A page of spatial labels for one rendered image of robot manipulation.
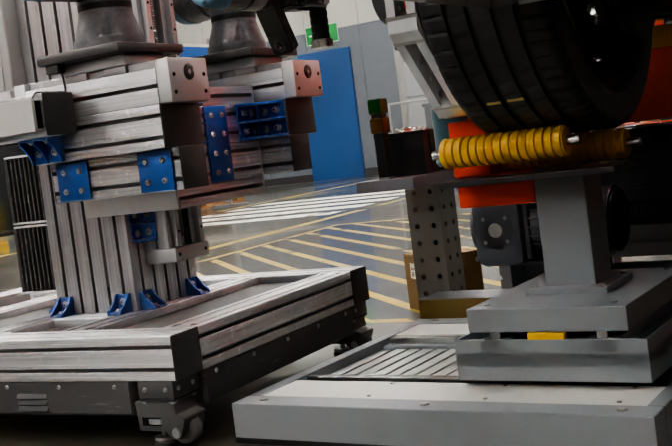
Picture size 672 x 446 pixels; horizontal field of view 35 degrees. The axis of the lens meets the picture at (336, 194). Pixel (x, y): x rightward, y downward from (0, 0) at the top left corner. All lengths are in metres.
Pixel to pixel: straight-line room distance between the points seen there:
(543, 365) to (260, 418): 0.55
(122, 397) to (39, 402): 0.23
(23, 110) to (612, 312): 1.22
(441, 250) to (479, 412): 1.11
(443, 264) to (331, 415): 1.00
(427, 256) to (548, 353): 1.04
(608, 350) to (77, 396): 1.08
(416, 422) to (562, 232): 0.46
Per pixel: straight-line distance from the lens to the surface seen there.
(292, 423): 2.03
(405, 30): 1.89
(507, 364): 1.95
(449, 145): 1.99
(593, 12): 2.27
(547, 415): 1.78
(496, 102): 1.88
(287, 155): 2.58
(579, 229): 2.01
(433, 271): 2.90
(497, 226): 2.42
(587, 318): 1.88
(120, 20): 2.28
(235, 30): 2.67
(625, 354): 1.87
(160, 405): 2.15
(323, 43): 2.07
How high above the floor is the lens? 0.56
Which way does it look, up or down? 3 degrees down
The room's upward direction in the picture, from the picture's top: 7 degrees counter-clockwise
